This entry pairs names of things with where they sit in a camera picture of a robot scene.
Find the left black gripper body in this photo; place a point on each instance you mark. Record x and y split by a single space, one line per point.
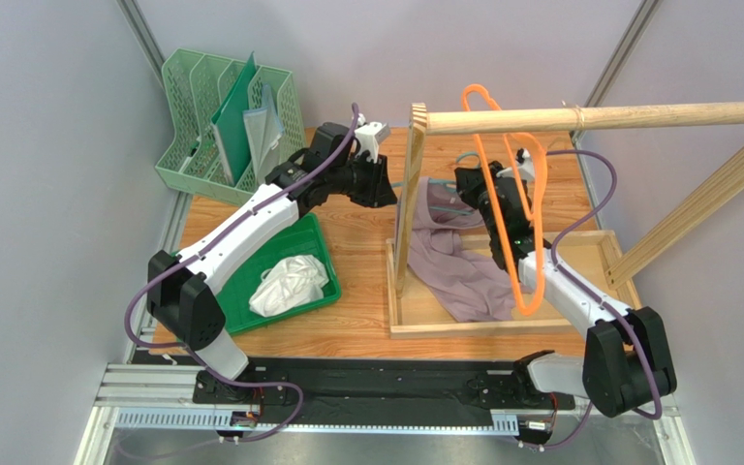
364 180

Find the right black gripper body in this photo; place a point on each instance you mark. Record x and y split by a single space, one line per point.
476 187

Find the orange velvet hanger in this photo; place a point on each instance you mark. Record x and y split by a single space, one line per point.
515 224

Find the mauve tank top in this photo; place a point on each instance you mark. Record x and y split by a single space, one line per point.
469 286

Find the white tank top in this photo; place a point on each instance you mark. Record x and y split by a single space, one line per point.
292 282

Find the teal hanger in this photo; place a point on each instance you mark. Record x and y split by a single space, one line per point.
448 206

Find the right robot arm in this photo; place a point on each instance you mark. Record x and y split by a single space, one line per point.
626 362

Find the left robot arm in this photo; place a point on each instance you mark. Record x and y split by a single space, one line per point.
181 292

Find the wooden clothes rack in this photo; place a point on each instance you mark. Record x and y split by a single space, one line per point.
414 312

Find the green plastic tray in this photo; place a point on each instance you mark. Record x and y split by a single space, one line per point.
304 238

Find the grey mesh pouch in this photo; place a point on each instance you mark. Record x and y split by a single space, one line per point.
264 131

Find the light green file organizer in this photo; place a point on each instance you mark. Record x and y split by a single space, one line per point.
195 84

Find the dark green folder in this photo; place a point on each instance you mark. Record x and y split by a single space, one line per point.
228 125

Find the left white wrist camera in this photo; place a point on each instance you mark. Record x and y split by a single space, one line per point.
369 136

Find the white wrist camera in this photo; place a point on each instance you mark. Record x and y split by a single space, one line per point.
369 136
524 167

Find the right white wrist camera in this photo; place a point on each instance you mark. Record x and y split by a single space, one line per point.
524 167

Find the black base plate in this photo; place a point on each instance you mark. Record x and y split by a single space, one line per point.
374 392

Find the aluminium frame rail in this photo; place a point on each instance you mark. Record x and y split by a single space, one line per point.
159 396

